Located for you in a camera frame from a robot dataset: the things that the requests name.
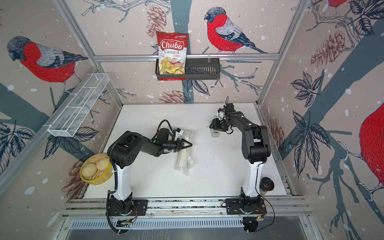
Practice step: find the pale steamed bun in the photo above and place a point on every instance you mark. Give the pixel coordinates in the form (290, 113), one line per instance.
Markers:
(89, 170)
(103, 164)

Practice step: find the black wire wall basket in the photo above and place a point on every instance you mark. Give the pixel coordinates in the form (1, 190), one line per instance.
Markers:
(195, 69)

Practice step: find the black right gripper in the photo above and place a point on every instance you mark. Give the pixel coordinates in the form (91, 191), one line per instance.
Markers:
(214, 122)

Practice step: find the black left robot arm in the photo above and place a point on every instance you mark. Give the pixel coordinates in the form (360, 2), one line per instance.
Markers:
(122, 154)

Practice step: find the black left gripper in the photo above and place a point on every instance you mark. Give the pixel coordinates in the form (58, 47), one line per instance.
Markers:
(179, 145)

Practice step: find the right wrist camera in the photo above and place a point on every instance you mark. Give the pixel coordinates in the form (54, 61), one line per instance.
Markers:
(221, 114)

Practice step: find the clear bubble wrap sheet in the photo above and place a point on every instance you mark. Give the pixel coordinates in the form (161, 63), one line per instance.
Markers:
(184, 160)

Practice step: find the white mesh wall shelf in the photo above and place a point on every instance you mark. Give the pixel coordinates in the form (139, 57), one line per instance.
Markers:
(75, 112)

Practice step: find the aluminium front rail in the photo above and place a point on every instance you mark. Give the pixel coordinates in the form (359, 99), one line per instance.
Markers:
(189, 207)

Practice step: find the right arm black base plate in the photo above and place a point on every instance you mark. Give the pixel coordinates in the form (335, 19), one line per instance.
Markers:
(251, 206)

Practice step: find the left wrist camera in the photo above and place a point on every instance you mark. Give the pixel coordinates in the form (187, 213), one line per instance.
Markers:
(177, 133)

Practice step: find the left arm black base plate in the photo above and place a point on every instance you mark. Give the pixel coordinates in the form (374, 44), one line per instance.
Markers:
(135, 207)

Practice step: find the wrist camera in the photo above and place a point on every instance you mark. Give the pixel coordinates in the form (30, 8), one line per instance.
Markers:
(221, 114)
(177, 133)

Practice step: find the pale steamed bun right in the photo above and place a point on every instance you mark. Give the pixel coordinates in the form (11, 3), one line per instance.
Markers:
(103, 164)

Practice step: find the red cassava chips bag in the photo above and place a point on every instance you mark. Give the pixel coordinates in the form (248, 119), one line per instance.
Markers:
(172, 53)

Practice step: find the pale steamed bun left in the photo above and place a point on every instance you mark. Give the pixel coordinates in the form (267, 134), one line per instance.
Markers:
(89, 170)

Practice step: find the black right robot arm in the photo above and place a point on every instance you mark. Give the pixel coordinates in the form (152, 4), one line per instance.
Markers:
(255, 149)

